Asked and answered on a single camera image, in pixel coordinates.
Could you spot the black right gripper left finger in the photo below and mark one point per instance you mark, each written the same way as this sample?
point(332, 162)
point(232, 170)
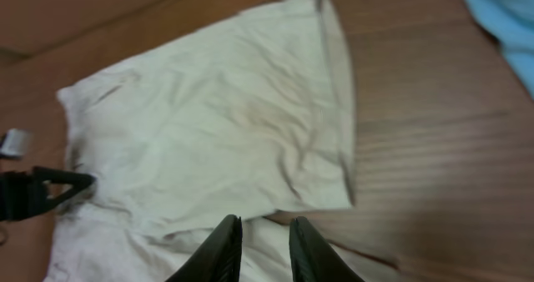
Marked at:
point(218, 258)

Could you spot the beige shorts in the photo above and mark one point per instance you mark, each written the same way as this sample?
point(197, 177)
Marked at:
point(248, 116)

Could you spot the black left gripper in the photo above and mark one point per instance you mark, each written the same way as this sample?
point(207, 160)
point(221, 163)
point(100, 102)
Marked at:
point(24, 196)

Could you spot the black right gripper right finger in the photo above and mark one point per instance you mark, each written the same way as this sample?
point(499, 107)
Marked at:
point(312, 257)

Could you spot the light blue t-shirt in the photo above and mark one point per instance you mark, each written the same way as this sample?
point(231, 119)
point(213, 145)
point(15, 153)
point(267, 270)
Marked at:
point(511, 23)

